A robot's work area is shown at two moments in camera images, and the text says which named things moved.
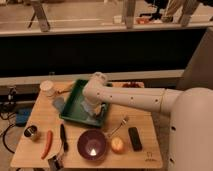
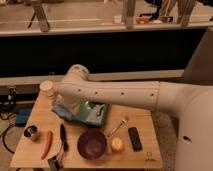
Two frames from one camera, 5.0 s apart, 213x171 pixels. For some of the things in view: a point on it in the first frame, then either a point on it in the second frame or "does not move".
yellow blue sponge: (89, 109) -> (59, 107)
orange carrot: (49, 143) does not move
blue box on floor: (21, 116) does not move
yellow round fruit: (117, 145) does not move
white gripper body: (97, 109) -> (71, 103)
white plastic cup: (47, 88) does not move
